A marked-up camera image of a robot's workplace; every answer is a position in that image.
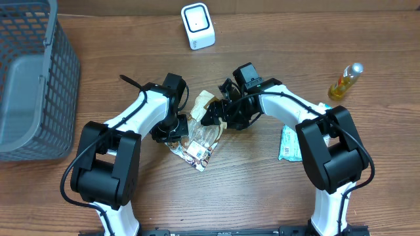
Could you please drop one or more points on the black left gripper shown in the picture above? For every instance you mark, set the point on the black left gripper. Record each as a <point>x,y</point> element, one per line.
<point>159,135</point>

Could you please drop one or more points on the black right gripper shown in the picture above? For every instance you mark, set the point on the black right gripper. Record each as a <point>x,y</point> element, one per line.
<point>222,111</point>

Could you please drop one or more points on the beige brown snack packet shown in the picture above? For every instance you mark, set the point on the beige brown snack packet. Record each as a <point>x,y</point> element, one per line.
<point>197,147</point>

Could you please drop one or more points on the teal snack packet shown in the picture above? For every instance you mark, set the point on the teal snack packet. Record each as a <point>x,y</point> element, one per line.
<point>289,146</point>

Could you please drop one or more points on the silver capped amber bottle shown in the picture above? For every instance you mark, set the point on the silver capped amber bottle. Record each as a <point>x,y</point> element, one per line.
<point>348,78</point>

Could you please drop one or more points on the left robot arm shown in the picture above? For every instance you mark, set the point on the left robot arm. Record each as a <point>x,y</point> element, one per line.
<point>103,176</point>

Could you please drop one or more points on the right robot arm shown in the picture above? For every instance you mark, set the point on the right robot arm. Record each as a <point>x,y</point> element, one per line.
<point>332,151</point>

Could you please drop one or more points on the white barcode scanner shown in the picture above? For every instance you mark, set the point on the white barcode scanner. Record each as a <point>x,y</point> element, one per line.
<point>198,25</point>

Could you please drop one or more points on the grey plastic shopping basket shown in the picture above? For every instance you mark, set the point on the grey plastic shopping basket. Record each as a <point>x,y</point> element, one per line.
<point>40,75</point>

